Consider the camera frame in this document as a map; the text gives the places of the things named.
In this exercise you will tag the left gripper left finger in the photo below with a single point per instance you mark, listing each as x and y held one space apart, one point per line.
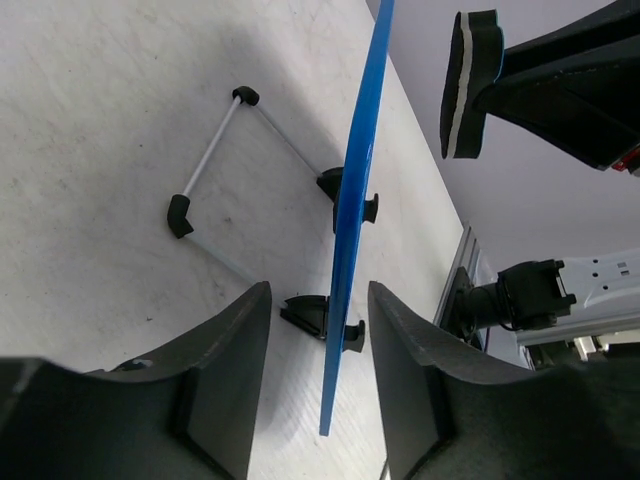
185 410

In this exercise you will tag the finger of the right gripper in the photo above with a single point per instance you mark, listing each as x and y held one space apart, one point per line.
577 88

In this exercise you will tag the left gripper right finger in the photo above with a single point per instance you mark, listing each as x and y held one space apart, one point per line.
450 411

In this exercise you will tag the blue framed whiteboard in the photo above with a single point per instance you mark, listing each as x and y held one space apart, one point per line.
350 209

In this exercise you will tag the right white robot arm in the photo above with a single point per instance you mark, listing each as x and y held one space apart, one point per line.
533 295

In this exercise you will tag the black wire whiteboard stand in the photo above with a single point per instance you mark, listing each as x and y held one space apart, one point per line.
262 212

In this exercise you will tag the aluminium mounting rail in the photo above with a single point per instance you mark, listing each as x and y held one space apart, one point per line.
462 272

